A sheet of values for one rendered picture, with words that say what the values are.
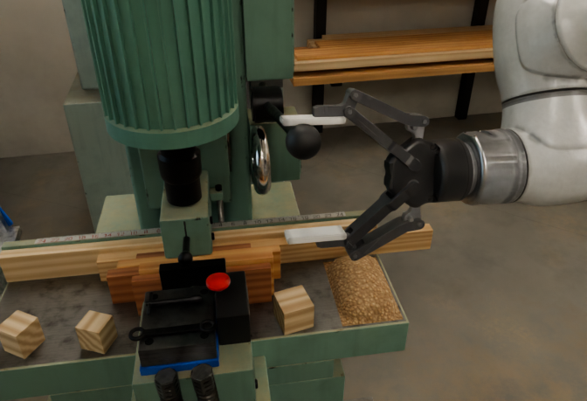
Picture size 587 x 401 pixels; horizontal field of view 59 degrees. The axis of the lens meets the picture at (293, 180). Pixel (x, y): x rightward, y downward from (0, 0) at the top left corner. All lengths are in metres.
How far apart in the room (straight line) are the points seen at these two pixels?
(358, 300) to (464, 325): 1.34
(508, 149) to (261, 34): 0.43
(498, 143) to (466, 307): 1.57
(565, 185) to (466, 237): 1.87
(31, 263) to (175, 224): 0.26
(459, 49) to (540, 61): 2.34
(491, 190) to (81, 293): 0.61
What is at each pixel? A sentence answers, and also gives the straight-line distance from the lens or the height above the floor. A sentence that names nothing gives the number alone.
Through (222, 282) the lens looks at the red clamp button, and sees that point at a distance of 0.65.
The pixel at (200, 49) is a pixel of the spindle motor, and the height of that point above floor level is 1.28.
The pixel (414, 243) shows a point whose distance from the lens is 0.90.
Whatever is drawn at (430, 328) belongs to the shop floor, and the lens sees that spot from 2.05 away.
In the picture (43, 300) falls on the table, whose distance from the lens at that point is 0.88.
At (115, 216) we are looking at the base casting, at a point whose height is 0.80.
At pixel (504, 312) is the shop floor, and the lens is 2.19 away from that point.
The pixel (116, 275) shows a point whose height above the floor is 0.95.
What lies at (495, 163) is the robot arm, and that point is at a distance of 0.62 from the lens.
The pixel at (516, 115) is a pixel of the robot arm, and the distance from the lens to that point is 0.67.
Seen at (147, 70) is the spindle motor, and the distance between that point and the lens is 0.62.
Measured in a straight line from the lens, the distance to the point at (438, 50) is 2.94.
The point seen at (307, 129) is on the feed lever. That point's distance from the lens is 0.49.
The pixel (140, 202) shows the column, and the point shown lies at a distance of 1.01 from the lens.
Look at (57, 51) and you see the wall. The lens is 3.13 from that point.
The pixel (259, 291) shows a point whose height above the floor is 0.92.
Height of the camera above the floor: 1.46
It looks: 32 degrees down
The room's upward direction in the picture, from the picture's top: straight up
